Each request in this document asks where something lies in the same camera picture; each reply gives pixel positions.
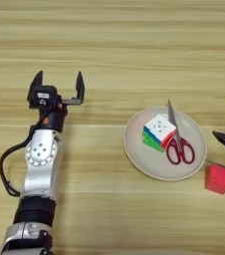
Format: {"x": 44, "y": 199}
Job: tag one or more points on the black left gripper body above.
{"x": 53, "y": 119}

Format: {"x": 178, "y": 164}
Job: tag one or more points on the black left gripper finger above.
{"x": 80, "y": 88}
{"x": 37, "y": 79}

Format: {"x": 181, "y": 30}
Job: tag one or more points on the multicoloured puzzle cube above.
{"x": 157, "y": 129}

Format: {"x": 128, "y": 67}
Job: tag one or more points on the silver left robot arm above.
{"x": 40, "y": 172}

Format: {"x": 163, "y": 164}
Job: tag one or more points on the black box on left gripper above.
{"x": 44, "y": 96}

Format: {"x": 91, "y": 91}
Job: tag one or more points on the red foam cube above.
{"x": 217, "y": 179}

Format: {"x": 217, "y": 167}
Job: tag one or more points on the round beige plate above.
{"x": 137, "y": 159}

